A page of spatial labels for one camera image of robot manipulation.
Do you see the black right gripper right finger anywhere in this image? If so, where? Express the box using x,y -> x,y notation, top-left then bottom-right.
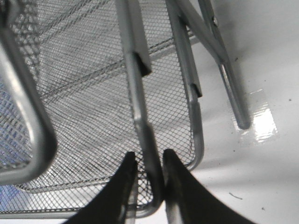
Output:
163,149 -> 253,224

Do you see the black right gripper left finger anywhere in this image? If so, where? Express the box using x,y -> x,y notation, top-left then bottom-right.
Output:
65,152 -> 137,224

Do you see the clear tape patch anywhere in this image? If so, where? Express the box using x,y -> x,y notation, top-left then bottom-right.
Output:
232,89 -> 279,147

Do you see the silver rack frame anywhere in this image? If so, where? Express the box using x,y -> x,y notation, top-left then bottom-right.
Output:
115,0 -> 251,129

